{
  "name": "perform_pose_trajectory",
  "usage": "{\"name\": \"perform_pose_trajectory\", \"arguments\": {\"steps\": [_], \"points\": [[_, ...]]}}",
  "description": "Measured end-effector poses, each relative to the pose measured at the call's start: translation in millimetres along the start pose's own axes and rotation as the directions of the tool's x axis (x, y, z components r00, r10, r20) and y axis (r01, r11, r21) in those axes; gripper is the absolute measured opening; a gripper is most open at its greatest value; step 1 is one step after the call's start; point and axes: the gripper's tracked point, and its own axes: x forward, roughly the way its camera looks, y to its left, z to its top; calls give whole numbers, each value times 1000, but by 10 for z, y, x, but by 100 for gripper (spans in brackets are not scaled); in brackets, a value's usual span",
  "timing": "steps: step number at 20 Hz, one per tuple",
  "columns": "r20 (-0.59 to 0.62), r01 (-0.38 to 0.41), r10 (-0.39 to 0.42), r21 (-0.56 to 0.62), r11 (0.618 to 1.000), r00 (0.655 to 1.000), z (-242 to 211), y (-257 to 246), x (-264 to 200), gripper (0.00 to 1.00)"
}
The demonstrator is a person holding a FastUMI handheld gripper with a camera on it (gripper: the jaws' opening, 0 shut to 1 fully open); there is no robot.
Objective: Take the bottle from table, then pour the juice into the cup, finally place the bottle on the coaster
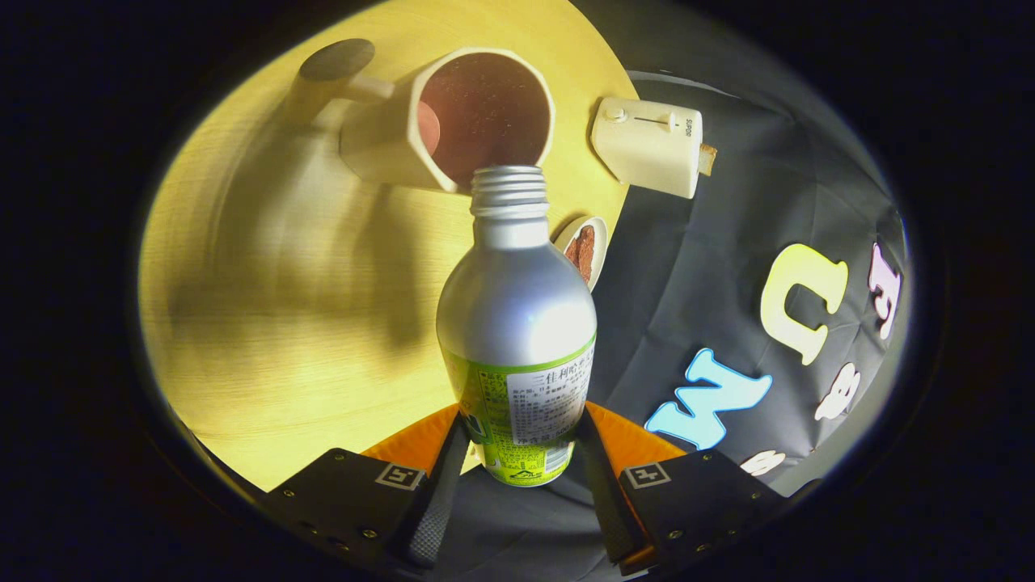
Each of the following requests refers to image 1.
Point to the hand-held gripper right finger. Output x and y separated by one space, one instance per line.
608 501

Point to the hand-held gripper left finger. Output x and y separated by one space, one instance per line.
437 509

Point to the silver bottle with green label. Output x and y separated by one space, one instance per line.
517 315

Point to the beige wooden cup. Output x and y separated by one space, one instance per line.
380 145

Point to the wooden table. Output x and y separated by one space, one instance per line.
283 323

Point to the brown food piece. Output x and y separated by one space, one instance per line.
580 250

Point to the white round plate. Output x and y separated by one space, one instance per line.
600 242

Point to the white toaster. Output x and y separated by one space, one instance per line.
647 149

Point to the toast slice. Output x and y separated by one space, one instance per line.
707 159

